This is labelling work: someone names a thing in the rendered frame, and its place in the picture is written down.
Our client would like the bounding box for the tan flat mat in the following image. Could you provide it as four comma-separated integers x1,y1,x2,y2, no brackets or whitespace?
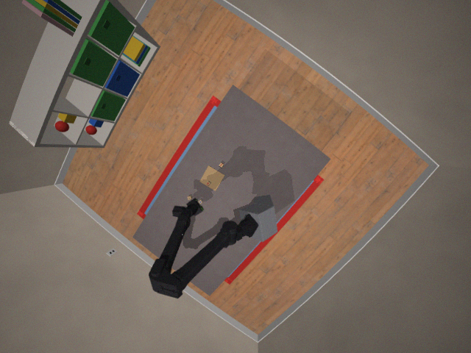
200,166,224,191

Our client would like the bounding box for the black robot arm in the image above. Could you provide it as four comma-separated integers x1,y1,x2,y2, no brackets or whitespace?
149,204,258,299

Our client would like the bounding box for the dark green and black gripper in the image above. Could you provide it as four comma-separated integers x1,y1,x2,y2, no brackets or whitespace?
187,198,203,216

